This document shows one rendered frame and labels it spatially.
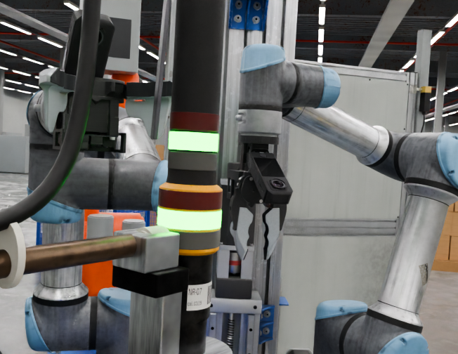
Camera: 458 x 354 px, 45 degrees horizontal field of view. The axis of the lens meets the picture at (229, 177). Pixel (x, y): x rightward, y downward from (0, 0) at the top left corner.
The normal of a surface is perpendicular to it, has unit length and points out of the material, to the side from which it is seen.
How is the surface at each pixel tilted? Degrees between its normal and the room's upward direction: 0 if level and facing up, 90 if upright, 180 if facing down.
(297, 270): 90
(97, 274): 90
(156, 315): 90
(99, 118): 90
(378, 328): 73
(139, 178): 67
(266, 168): 32
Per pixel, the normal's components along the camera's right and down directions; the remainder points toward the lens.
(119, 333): 0.21, 0.11
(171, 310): 0.80, 0.07
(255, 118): -0.23, 0.04
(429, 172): -0.47, -0.24
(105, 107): 0.47, 0.07
